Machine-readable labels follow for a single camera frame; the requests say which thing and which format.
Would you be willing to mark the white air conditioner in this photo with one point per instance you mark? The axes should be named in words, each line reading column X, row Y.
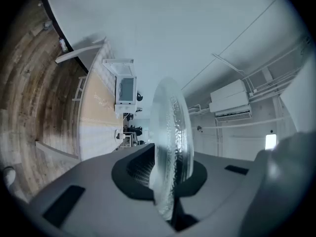
column 229, row 100

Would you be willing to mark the clear glass turntable plate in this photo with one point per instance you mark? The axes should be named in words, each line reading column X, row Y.
column 170, row 132

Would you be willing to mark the bright wall light panel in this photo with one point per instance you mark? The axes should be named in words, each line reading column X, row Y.
column 270, row 142

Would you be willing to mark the tall black office chair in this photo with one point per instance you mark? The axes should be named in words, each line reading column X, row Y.
column 139, row 97

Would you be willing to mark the person's grey shoe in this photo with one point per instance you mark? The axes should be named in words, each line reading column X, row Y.
column 9, row 178

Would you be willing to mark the white microwave oven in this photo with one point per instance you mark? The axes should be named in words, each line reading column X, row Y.
column 124, row 88

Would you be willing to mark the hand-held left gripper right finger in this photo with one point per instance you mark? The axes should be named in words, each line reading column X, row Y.
column 222, row 186

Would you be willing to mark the white wall pipe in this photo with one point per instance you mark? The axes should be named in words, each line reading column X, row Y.
column 247, row 125

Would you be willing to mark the clear plastic bottle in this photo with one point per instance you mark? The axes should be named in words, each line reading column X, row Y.
column 63, row 45

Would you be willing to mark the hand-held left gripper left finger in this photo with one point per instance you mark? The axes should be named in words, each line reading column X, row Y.
column 93, row 181

